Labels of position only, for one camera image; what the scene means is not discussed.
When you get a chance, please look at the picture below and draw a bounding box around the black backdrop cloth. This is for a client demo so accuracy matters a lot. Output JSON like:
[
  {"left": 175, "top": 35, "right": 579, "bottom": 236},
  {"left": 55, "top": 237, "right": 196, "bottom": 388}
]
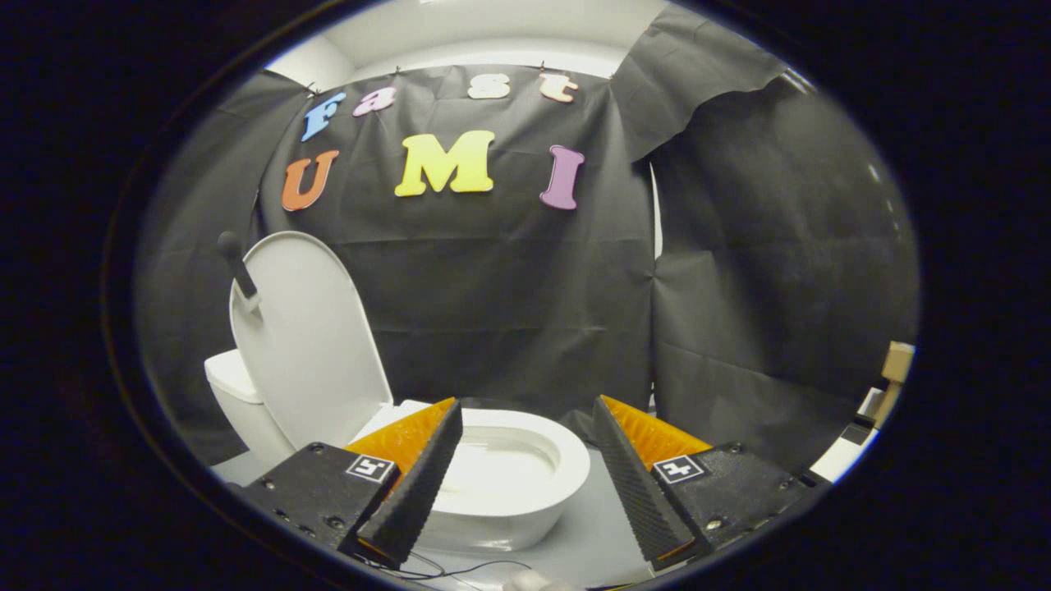
[{"left": 135, "top": 3, "right": 920, "bottom": 475}]

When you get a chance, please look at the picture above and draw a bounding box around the thin black cable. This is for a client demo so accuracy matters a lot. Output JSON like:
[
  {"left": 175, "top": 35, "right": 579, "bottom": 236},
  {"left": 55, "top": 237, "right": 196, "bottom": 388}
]
[{"left": 353, "top": 552, "right": 535, "bottom": 583}]

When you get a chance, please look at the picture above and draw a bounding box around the black lid handle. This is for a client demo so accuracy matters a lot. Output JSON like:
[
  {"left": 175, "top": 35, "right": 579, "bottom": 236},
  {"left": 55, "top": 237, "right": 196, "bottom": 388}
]
[{"left": 217, "top": 231, "right": 263, "bottom": 314}]

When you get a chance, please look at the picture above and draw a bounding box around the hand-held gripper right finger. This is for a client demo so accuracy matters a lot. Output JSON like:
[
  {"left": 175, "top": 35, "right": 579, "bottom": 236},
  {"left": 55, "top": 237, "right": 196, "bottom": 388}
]
[{"left": 591, "top": 395, "right": 822, "bottom": 571}]

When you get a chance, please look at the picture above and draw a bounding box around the white board with black edge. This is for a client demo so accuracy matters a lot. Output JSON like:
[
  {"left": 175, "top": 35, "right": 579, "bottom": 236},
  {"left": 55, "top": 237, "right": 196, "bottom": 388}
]
[{"left": 808, "top": 386, "right": 884, "bottom": 484}]

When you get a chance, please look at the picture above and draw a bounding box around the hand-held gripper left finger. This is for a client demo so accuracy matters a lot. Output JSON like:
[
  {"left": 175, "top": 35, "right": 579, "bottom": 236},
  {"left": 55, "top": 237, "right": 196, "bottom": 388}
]
[{"left": 240, "top": 397, "right": 465, "bottom": 569}]

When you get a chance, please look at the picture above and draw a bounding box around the cardboard box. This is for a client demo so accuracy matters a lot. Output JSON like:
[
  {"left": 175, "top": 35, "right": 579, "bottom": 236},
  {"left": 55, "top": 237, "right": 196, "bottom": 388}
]
[{"left": 874, "top": 341, "right": 916, "bottom": 428}]

